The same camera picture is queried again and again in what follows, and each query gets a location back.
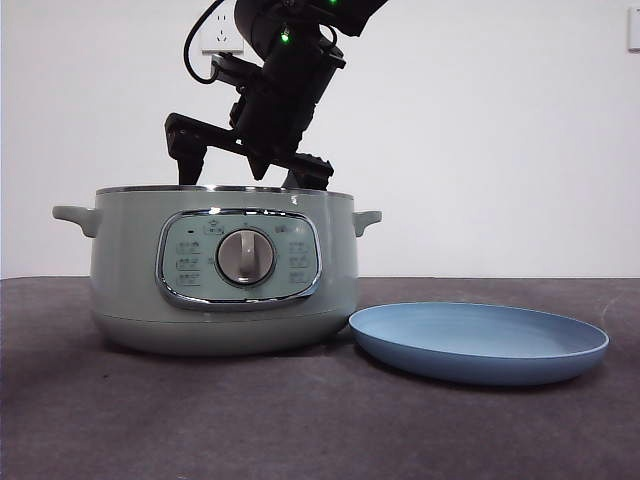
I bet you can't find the blue round plate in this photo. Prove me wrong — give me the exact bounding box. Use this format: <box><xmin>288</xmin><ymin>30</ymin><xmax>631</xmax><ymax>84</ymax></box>
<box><xmin>348</xmin><ymin>301</ymin><xmax>610</xmax><ymax>387</ymax></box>

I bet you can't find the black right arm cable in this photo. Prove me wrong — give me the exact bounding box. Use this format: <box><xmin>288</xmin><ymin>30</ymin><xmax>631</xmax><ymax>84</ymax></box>
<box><xmin>183</xmin><ymin>0</ymin><xmax>226</xmax><ymax>85</ymax></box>

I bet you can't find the pale green electric steamer pot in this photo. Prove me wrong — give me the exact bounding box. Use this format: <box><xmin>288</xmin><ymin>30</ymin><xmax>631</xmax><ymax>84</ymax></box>
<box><xmin>52</xmin><ymin>183</ymin><xmax>384</xmax><ymax>357</ymax></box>

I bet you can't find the white wall socket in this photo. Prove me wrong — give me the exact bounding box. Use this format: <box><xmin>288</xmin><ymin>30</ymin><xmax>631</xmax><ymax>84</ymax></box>
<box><xmin>201</xmin><ymin>9</ymin><xmax>245</xmax><ymax>56</ymax></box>

